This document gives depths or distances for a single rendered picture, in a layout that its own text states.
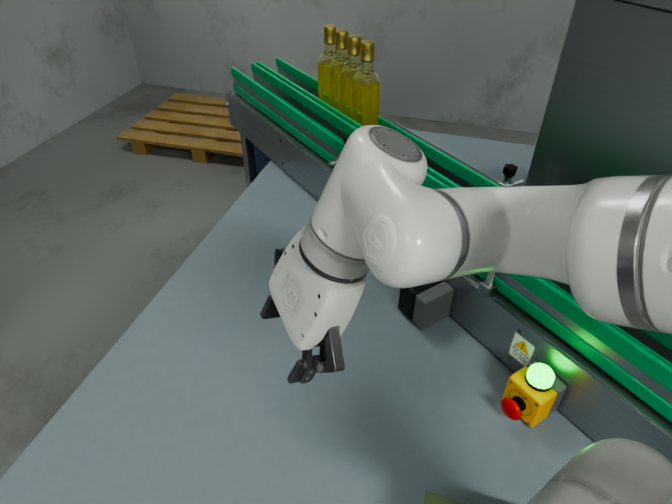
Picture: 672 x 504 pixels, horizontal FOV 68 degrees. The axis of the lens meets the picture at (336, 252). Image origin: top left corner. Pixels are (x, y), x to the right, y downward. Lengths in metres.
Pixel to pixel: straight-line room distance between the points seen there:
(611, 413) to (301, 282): 0.60
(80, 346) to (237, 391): 1.34
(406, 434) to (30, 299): 1.97
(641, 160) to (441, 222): 0.76
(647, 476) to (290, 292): 0.35
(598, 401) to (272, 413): 0.54
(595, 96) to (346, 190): 0.76
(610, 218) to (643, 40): 0.78
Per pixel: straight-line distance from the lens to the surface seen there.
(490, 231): 0.41
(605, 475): 0.48
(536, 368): 0.93
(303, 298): 0.51
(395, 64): 3.71
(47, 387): 2.17
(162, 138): 3.42
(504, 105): 3.72
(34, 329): 2.41
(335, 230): 0.44
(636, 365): 0.88
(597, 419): 0.97
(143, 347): 1.10
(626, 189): 0.30
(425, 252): 0.36
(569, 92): 1.14
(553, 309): 0.93
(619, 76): 1.08
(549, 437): 0.99
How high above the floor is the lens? 1.54
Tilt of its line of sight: 39 degrees down
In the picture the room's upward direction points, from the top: straight up
